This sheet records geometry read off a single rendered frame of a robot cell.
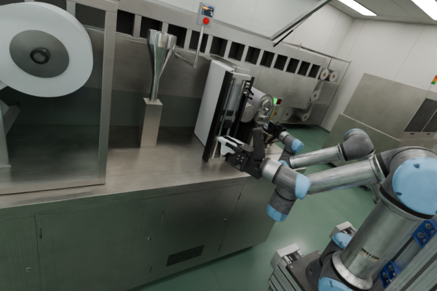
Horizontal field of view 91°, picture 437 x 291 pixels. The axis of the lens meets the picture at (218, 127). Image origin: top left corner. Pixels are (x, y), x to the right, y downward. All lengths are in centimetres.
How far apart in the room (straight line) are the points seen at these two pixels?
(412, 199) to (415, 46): 542
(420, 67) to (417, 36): 62
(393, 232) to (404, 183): 15
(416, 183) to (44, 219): 119
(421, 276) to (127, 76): 156
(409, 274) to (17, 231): 141
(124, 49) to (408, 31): 560
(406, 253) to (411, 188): 51
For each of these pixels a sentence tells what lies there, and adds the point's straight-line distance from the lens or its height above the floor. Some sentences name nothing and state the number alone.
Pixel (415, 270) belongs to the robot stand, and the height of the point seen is 106.
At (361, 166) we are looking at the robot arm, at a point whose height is 133.
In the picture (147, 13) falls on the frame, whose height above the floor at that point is 160.
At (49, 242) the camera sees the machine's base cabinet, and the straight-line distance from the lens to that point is 122.
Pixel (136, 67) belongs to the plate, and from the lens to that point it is 142.
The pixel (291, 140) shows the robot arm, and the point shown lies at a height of 113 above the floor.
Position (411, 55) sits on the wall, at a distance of 597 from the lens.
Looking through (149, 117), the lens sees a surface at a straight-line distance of 125.
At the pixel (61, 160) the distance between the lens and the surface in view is 100.
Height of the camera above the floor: 159
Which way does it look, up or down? 23 degrees down
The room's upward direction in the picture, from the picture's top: 16 degrees clockwise
